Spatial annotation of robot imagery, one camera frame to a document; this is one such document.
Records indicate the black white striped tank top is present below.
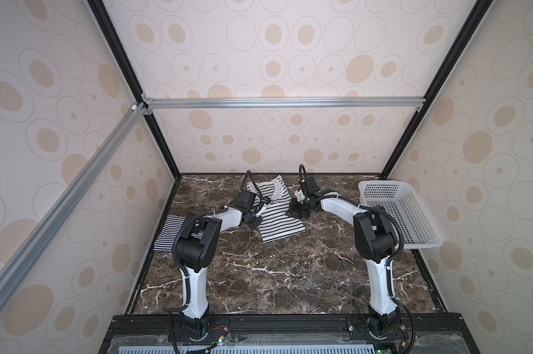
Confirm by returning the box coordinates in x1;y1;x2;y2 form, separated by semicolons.
247;176;306;243

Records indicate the blue white striped tank top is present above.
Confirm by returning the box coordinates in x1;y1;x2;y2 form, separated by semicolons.
154;214;185;252

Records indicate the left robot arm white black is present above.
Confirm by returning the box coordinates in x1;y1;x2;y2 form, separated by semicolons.
172;190;272;340

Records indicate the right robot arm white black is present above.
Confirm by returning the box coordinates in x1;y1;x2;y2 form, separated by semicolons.
287;176;404;339

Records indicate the white plastic laundry basket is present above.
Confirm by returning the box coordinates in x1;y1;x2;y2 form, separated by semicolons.
359;180;443;250

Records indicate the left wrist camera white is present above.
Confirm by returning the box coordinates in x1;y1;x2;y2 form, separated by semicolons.
256;197;272;217

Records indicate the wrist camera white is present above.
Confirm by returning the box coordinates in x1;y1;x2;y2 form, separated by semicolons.
295;189;306;202
256;197;272;217

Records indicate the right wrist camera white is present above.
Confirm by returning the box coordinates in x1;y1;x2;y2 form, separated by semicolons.
295;189;306;202

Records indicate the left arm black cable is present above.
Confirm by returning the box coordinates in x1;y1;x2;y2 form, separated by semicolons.
168;170;267;354

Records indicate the horizontal aluminium back rail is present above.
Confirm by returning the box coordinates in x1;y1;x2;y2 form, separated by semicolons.
146;96;426;109

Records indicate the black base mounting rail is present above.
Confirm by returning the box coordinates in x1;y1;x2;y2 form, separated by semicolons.
99;313;479;353

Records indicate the left black corner post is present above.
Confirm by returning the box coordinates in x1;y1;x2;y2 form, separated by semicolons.
87;0;182;179

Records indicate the black corner post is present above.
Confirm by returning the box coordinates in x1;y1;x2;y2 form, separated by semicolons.
87;0;182;179
380;0;495;180

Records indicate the diagonal aluminium left rail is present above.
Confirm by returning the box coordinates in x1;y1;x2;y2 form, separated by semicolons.
0;103;147;313

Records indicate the right black corner post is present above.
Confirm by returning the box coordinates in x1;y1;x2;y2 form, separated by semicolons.
380;0;495;180

